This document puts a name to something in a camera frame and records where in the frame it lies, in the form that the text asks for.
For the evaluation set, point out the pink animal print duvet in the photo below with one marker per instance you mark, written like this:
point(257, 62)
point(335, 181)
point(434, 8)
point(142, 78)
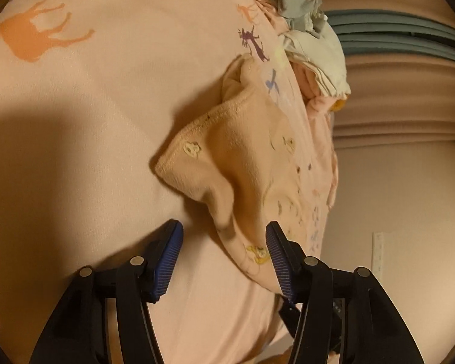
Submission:
point(92, 93)

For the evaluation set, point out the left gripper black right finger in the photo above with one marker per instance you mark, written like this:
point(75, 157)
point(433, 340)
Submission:
point(327, 310)

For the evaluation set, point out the pink cartoon print garment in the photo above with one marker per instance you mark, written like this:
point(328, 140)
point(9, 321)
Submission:
point(242, 160)

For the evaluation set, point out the cream white folded blanket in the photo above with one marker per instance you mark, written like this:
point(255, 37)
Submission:
point(323, 56)

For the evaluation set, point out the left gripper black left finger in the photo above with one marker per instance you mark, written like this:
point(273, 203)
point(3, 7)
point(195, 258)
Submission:
point(99, 302)

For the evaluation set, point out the grey white plush duck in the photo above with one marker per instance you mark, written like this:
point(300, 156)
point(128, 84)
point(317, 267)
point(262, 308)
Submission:
point(302, 15)

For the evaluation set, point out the blue padded headboard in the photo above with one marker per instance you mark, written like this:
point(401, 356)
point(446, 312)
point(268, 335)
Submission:
point(377, 31)

